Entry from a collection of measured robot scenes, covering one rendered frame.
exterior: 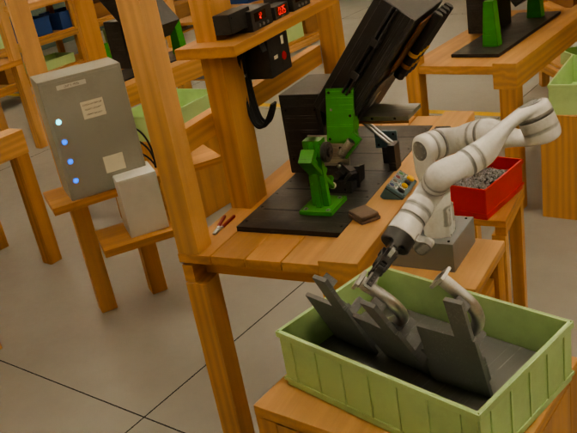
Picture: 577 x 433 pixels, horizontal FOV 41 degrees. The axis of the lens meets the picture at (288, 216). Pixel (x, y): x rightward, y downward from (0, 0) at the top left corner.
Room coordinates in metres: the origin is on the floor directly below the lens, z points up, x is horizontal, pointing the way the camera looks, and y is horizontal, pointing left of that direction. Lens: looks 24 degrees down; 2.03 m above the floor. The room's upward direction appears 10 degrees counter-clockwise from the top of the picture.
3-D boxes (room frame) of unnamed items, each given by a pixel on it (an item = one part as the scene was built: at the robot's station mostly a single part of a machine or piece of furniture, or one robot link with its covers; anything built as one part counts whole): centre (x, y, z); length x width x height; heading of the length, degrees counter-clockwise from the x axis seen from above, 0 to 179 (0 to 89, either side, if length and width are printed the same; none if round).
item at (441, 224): (2.16, -0.46, 1.03); 0.09 x 0.09 x 0.17; 59
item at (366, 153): (2.95, -0.26, 0.89); 1.10 x 0.42 x 0.02; 150
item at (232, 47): (3.08, -0.04, 1.52); 0.90 x 0.25 x 0.04; 150
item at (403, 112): (2.97, -0.39, 1.11); 0.39 x 0.16 x 0.03; 60
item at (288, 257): (2.95, -0.26, 0.44); 1.49 x 0.70 x 0.88; 150
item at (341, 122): (2.86, -0.28, 1.17); 0.13 x 0.12 x 0.20; 150
